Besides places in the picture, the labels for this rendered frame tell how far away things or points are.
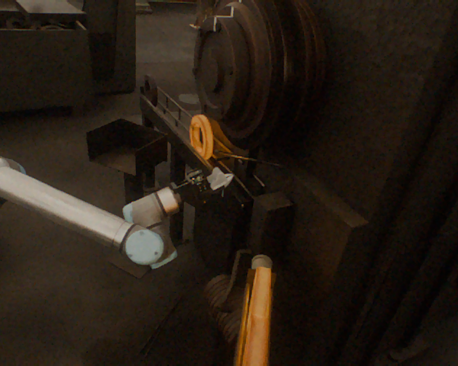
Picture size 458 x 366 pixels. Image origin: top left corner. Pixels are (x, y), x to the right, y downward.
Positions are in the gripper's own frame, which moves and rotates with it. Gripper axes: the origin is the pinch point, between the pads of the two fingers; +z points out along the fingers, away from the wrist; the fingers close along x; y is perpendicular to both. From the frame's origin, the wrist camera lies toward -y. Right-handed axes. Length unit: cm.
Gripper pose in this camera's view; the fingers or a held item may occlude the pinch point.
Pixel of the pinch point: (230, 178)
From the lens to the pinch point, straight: 124.1
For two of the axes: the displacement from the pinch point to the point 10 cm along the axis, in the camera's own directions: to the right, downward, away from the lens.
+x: -4.3, -5.2, 7.3
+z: 8.8, -4.1, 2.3
